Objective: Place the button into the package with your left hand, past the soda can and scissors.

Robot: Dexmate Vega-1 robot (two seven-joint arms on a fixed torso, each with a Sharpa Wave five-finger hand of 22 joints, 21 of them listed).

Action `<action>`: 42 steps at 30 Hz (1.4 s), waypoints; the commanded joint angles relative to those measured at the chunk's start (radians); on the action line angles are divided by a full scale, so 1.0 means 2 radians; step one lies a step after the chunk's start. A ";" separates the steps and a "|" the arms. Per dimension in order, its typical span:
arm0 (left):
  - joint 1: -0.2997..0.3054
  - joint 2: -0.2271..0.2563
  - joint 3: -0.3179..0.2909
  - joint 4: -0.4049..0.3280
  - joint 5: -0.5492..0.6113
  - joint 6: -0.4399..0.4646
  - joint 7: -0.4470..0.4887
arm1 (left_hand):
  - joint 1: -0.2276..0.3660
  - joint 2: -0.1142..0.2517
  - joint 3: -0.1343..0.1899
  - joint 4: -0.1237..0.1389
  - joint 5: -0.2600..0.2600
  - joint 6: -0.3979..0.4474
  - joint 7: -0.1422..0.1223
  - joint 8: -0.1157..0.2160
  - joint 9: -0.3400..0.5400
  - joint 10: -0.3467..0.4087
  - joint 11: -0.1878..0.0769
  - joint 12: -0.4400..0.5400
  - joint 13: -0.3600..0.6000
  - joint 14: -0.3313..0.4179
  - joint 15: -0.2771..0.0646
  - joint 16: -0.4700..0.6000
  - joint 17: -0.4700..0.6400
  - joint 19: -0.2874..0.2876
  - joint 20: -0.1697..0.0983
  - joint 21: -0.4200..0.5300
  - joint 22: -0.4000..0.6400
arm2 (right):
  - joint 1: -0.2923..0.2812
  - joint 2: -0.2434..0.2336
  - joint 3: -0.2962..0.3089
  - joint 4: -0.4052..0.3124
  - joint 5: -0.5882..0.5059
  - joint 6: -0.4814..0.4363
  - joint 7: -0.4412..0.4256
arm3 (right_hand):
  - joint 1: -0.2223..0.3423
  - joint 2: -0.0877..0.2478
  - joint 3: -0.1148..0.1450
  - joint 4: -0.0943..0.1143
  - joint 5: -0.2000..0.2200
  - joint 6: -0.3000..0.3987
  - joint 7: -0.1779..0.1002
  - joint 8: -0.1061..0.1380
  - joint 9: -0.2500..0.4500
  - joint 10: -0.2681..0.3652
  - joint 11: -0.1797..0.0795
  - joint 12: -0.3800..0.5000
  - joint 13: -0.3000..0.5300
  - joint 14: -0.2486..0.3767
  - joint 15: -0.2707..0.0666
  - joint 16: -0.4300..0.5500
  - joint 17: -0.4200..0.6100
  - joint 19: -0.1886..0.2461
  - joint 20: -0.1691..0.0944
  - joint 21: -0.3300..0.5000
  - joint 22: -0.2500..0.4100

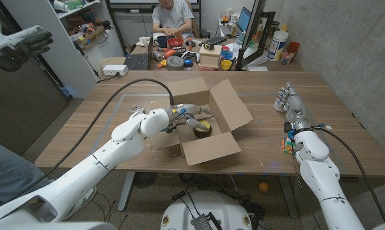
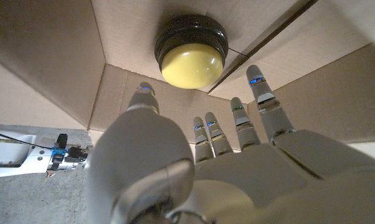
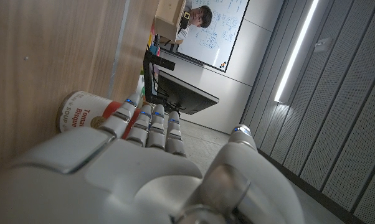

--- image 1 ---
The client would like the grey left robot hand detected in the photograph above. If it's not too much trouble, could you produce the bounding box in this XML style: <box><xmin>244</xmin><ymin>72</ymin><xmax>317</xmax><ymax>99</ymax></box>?
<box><xmin>165</xmin><ymin>103</ymin><xmax>214</xmax><ymax>132</ymax></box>

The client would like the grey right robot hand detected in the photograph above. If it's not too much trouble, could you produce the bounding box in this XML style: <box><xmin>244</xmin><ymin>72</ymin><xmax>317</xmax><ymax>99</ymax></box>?
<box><xmin>273</xmin><ymin>81</ymin><xmax>311</xmax><ymax>132</ymax></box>

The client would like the red white soup can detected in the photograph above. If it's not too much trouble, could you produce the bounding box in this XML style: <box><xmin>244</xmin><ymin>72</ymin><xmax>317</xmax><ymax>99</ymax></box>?
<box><xmin>273</xmin><ymin>98</ymin><xmax>286</xmax><ymax>112</ymax></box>

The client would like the open cardboard box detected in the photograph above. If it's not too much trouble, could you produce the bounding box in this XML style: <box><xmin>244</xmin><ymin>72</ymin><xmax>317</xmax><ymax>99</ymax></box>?
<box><xmin>149</xmin><ymin>77</ymin><xmax>255</xmax><ymax>167</ymax></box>

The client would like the colourful puzzle cube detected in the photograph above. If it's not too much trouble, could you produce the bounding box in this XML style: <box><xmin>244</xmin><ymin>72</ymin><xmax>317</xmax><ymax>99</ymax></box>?
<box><xmin>281</xmin><ymin>136</ymin><xmax>301</xmax><ymax>155</ymax></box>

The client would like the patterned drinking glass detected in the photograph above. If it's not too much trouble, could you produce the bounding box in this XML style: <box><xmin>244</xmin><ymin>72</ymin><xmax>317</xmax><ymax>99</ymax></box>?
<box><xmin>281</xmin><ymin>48</ymin><xmax>296</xmax><ymax>66</ymax></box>

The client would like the white game controller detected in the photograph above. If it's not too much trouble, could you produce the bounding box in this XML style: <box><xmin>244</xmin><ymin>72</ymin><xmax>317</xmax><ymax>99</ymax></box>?
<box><xmin>181</xmin><ymin>50</ymin><xmax>201</xmax><ymax>64</ymax></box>

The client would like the small wooden box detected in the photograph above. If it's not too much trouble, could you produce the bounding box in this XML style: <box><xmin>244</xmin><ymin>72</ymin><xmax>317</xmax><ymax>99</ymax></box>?
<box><xmin>198</xmin><ymin>44</ymin><xmax>223</xmax><ymax>70</ymax></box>

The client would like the orange power tool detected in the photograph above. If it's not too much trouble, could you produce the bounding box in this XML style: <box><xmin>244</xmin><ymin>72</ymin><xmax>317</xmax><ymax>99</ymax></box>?
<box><xmin>162</xmin><ymin>47</ymin><xmax>178</xmax><ymax>60</ymax></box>

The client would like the white canister with blue label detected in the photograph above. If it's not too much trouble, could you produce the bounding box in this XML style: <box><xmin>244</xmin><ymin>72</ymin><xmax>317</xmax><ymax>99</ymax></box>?
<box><xmin>267</xmin><ymin>30</ymin><xmax>289</xmax><ymax>62</ymax></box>

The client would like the red bowl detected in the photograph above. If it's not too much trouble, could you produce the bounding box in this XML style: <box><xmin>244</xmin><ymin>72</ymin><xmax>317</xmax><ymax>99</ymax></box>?
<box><xmin>166</xmin><ymin>37</ymin><xmax>185</xmax><ymax>49</ymax></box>

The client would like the blue cup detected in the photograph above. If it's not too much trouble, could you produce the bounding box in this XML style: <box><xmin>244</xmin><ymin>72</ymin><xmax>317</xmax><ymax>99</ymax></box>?
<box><xmin>220</xmin><ymin>45</ymin><xmax>233</xmax><ymax>60</ymax></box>

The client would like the dark blue mug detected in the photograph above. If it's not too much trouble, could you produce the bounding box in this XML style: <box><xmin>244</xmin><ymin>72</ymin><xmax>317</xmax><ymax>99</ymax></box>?
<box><xmin>153</xmin><ymin>34</ymin><xmax>168</xmax><ymax>49</ymax></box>

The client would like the black floor fan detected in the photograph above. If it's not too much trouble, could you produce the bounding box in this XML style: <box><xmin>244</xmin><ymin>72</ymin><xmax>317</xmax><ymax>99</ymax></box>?
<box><xmin>132</xmin><ymin>171</ymin><xmax>158</xmax><ymax>189</ymax></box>

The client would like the white cloth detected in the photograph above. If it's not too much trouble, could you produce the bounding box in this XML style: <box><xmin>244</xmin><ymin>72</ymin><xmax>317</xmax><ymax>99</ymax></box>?
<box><xmin>135</xmin><ymin>36</ymin><xmax>152</xmax><ymax>48</ymax></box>

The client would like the white power strip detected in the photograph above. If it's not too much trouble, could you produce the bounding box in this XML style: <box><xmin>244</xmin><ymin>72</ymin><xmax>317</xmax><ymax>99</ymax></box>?
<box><xmin>102</xmin><ymin>64</ymin><xmax>129</xmax><ymax>77</ymax></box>

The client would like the black computer monitor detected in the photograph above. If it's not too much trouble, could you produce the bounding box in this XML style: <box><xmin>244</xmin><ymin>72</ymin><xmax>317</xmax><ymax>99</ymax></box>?
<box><xmin>235</xmin><ymin>0</ymin><xmax>276</xmax><ymax>71</ymax></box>

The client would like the seated person in grey shirt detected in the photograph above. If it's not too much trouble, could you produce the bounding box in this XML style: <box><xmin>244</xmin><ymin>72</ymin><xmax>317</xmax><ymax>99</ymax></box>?
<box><xmin>151</xmin><ymin>0</ymin><xmax>195</xmax><ymax>39</ymax></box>

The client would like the open laptop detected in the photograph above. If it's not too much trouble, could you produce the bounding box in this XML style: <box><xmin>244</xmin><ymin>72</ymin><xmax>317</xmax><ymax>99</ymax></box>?
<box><xmin>236</xmin><ymin>6</ymin><xmax>253</xmax><ymax>33</ymax></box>

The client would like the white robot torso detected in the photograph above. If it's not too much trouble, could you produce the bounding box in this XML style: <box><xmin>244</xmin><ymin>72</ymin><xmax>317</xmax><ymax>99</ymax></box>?
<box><xmin>159</xmin><ymin>190</ymin><xmax>253</xmax><ymax>230</ymax></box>

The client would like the cardboard box of clutter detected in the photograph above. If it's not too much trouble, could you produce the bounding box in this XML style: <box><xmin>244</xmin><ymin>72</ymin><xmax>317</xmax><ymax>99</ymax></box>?
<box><xmin>74</xmin><ymin>25</ymin><xmax>107</xmax><ymax>50</ymax></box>

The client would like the white shelf unit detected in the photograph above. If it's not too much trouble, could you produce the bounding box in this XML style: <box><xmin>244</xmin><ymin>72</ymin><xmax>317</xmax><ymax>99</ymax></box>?
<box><xmin>0</xmin><ymin>0</ymin><xmax>125</xmax><ymax>99</ymax></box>

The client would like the grey white sneaker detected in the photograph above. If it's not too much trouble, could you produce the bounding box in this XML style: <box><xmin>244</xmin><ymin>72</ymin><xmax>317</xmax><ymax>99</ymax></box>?
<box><xmin>63</xmin><ymin>187</ymin><xmax>97</xmax><ymax>221</ymax></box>

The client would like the standing person in jeans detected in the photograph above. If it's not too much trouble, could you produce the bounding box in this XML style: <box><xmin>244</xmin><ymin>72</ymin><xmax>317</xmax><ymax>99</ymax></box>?
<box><xmin>0</xmin><ymin>135</ymin><xmax>52</xmax><ymax>211</ymax></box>

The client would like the black white tracking glove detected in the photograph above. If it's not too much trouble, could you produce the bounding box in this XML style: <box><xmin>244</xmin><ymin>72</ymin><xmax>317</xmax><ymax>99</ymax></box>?
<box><xmin>0</xmin><ymin>15</ymin><xmax>54</xmax><ymax>73</ymax></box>

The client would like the grey duct tape roll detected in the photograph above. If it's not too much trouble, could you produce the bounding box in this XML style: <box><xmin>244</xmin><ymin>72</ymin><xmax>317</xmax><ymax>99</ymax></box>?
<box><xmin>166</xmin><ymin>56</ymin><xmax>185</xmax><ymax>71</ymax></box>

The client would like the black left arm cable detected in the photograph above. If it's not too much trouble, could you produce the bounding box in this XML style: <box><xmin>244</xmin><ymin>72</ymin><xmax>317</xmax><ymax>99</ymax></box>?
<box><xmin>18</xmin><ymin>77</ymin><xmax>175</xmax><ymax>201</ymax></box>

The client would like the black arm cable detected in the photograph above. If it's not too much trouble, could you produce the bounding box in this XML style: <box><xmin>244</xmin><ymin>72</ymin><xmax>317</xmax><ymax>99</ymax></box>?
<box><xmin>18</xmin><ymin>77</ymin><xmax>175</xmax><ymax>201</ymax></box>
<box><xmin>310</xmin><ymin>126</ymin><xmax>385</xmax><ymax>223</ymax></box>

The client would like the grey metal bracket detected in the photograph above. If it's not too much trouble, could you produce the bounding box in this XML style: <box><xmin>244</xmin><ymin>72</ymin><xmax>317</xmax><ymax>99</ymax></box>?
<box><xmin>127</xmin><ymin>104</ymin><xmax>145</xmax><ymax>115</ymax></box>

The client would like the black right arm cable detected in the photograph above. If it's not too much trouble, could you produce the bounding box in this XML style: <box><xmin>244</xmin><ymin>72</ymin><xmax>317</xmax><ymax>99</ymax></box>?
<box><xmin>310</xmin><ymin>126</ymin><xmax>385</xmax><ymax>223</ymax></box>

